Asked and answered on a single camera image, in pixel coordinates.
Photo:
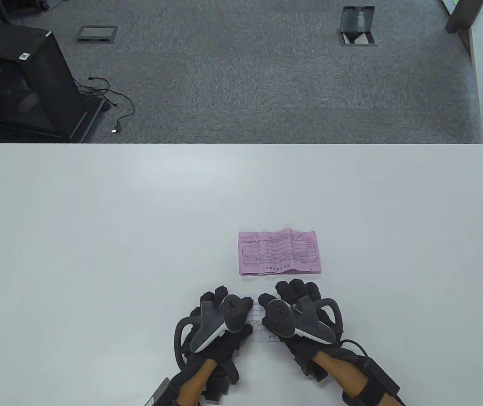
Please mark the person's right forearm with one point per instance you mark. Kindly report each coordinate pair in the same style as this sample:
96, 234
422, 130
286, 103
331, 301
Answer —
343, 374

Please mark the black white hand controller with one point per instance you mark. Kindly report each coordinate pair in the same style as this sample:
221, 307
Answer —
237, 315
277, 317

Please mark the black white left hand controller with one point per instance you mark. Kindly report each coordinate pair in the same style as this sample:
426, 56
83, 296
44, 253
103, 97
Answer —
237, 315

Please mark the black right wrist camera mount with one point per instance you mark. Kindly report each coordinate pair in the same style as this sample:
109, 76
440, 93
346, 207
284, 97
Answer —
313, 372

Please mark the black white right hand controller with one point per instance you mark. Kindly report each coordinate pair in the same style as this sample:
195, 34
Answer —
277, 317

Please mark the white paper invoice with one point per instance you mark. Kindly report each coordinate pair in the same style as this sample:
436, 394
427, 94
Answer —
257, 315

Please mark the black caster wheel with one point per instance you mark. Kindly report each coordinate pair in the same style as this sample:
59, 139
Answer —
42, 5

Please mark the person's left forearm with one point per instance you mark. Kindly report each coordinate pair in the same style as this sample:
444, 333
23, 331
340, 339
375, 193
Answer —
195, 385

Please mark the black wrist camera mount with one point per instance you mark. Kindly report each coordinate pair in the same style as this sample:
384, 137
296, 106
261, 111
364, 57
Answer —
313, 372
222, 387

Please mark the closed grey floor box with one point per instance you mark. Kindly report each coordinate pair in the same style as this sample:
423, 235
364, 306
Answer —
97, 33

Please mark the pink paper invoice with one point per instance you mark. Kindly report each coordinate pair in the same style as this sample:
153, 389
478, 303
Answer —
279, 251

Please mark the dark grey post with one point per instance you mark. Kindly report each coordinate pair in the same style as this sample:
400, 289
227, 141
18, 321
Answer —
463, 17

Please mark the black equipment cabinet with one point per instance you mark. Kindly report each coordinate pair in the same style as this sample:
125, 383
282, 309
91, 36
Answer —
34, 84

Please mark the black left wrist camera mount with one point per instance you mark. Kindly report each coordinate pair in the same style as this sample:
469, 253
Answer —
222, 387

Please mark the person's right hand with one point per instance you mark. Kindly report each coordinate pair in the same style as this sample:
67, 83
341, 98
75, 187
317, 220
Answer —
296, 289

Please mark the person's left hand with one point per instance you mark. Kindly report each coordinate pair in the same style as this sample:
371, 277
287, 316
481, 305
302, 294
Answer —
222, 351

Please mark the open grey floor box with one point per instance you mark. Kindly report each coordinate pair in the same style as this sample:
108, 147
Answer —
355, 19

